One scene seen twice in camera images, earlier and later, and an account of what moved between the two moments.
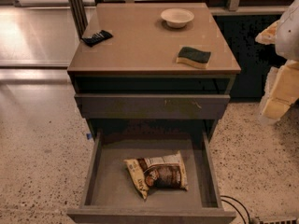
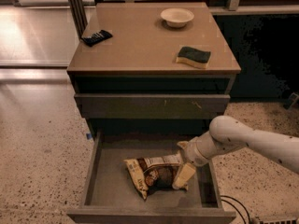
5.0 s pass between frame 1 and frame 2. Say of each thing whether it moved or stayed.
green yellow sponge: stayed
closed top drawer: stayed
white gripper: moved
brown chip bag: stayed
